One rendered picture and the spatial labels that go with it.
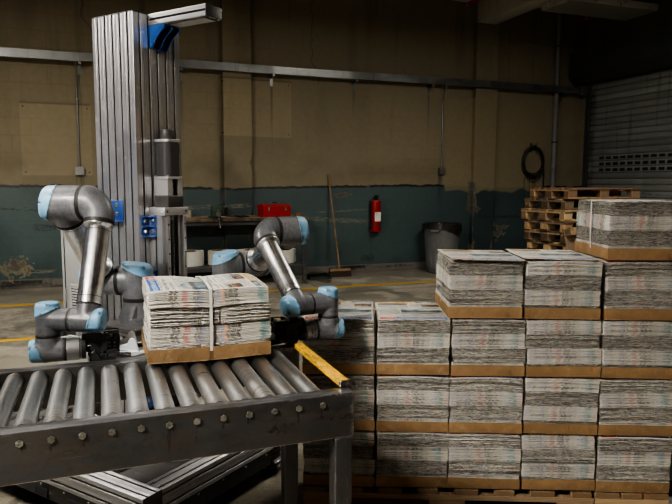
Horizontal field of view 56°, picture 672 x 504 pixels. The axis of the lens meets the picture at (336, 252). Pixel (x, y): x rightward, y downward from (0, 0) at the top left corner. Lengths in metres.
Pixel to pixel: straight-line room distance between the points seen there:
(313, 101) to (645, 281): 7.28
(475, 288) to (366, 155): 7.27
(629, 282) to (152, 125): 1.99
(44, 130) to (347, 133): 4.11
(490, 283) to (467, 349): 0.27
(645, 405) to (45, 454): 2.12
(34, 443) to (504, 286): 1.70
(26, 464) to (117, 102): 1.60
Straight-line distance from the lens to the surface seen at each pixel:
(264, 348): 2.05
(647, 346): 2.73
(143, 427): 1.61
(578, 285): 2.59
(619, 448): 2.82
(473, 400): 2.59
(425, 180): 10.07
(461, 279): 2.48
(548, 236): 8.98
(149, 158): 2.74
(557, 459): 2.76
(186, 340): 2.00
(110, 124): 2.82
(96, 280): 2.14
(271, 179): 9.15
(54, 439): 1.62
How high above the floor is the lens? 1.35
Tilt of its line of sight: 6 degrees down
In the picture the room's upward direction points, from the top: straight up
